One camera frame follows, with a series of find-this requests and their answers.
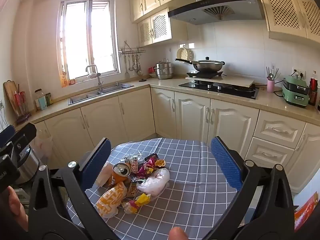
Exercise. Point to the cream cabinet drawer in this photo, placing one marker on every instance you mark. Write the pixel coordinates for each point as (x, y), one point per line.
(280, 128)
(271, 153)

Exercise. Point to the steel steamer pot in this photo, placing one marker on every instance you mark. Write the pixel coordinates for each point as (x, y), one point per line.
(164, 71)

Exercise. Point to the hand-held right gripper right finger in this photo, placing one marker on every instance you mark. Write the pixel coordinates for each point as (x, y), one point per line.
(226, 166)

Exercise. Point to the black gas stove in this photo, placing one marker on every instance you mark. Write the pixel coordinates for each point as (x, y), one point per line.
(225, 92)

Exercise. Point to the steel utensil rack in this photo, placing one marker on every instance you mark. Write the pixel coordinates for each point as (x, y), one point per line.
(132, 49)

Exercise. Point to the small lattice wall cabinet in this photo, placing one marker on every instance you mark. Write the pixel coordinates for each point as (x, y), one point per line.
(155, 27)

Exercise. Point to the orange soda can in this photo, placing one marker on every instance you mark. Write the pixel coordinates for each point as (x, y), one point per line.
(120, 177)

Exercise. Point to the orange printed bag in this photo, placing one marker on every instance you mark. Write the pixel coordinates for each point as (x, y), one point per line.
(307, 210)

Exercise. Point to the steel rice cooker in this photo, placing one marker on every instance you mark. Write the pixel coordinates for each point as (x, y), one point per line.
(26, 166)

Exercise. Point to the cream base cabinets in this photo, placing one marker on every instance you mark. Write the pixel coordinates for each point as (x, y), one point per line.
(140, 115)

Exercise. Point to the small green box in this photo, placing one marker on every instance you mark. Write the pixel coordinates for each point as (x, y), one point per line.
(48, 99)

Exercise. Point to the steel faucet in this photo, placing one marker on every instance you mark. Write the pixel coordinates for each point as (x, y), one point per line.
(93, 73)

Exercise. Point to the golden wrapper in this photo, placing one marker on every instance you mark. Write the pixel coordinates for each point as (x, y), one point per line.
(160, 163)

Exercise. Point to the orange white paper wrapper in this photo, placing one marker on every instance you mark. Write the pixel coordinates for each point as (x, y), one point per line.
(111, 200)

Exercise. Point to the steel spatula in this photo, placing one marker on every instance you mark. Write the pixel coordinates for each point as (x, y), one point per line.
(126, 75)

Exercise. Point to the purple snack wrapper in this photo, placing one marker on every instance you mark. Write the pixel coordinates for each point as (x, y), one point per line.
(146, 168)

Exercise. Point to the spotted snack packet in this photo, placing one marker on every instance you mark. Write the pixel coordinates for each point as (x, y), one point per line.
(132, 188)
(134, 164)

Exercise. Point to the grey range hood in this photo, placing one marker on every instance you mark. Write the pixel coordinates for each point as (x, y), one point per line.
(215, 10)

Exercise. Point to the green multi cooker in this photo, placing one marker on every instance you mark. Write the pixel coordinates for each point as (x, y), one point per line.
(295, 92)

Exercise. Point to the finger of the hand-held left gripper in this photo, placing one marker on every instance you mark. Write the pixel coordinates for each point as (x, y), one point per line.
(25, 133)
(6, 133)

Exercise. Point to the grey checked tablecloth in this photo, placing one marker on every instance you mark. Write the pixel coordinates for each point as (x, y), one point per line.
(190, 180)

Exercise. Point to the red knife rack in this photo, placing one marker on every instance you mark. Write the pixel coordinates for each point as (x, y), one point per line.
(21, 105)

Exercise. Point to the white framed window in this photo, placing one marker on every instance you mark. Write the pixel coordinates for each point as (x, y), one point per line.
(87, 40)

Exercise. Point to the cream steamer rack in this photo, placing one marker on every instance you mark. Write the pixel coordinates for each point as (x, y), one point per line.
(183, 53)

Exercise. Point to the person's left hand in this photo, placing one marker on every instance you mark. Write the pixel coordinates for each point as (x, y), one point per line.
(16, 206)

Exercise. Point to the white wall socket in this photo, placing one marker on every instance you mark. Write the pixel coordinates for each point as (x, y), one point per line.
(298, 73)

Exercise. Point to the person's right hand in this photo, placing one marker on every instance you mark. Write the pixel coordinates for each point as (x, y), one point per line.
(178, 233)

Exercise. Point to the steel sink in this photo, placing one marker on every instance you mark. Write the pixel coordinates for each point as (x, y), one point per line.
(100, 92)

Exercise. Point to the steel skimmer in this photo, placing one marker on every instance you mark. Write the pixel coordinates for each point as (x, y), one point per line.
(139, 71)

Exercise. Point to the glass jar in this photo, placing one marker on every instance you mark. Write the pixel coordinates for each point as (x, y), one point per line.
(40, 101)

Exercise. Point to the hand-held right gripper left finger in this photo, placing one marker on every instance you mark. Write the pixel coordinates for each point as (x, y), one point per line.
(100, 161)

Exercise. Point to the small black lid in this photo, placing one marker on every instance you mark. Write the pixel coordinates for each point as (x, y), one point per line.
(143, 80)

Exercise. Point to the steel ladle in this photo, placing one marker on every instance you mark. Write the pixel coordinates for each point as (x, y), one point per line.
(131, 66)

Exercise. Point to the large lattice wall cabinet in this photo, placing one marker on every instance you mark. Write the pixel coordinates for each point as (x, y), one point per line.
(285, 12)

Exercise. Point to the white plastic bag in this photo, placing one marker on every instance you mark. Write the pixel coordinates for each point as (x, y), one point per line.
(43, 143)
(155, 181)

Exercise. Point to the steel wok with lid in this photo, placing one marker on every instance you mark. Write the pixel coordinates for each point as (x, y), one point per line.
(207, 65)

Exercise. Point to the small red pot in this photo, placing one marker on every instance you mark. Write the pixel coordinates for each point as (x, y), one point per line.
(151, 69)

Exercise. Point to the yellow pink candy wrapper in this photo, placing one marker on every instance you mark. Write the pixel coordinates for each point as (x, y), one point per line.
(142, 199)

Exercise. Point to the wooden cutting board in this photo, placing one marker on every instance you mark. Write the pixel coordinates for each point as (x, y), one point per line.
(10, 95)

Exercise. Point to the hanging white plastic bag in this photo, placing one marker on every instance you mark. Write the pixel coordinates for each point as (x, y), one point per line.
(43, 143)

